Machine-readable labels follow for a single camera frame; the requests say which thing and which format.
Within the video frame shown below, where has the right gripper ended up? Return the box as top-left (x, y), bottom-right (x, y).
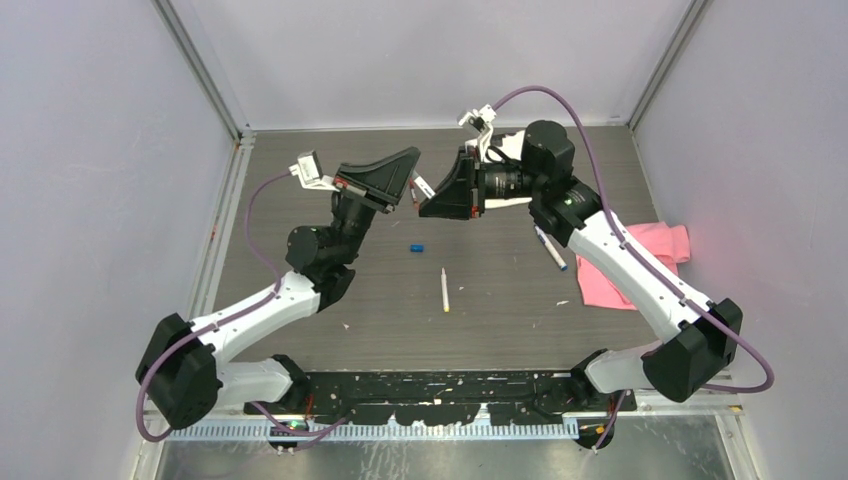
top-left (419, 142), bottom-right (544, 217)

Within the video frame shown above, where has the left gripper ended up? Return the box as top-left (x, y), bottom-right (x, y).
top-left (337, 155), bottom-right (429, 267)

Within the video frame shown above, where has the white pen yellow end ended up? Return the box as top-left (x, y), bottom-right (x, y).
top-left (440, 267), bottom-right (450, 313)

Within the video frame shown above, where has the white acrylic marker grey tip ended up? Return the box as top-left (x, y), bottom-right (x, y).
top-left (414, 176), bottom-right (435, 199)

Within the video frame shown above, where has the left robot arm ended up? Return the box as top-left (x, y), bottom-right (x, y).
top-left (135, 147), bottom-right (421, 442)

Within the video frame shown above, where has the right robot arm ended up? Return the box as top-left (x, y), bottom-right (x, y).
top-left (418, 120), bottom-right (743, 409)

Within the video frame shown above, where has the orange brown gel pen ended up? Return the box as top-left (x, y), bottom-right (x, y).
top-left (409, 187), bottom-right (420, 210)

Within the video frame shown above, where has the white blue marker pen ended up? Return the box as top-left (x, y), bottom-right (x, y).
top-left (534, 225), bottom-right (568, 271)

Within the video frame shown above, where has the white folded cloth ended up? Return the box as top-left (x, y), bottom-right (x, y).
top-left (479, 130), bottom-right (532, 211)

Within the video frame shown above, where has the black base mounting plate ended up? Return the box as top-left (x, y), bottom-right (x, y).
top-left (263, 370), bottom-right (618, 426)

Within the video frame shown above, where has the pink cloth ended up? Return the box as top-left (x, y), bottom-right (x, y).
top-left (574, 221), bottom-right (692, 313)

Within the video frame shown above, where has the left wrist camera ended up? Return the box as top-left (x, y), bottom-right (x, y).
top-left (289, 151), bottom-right (337, 191)

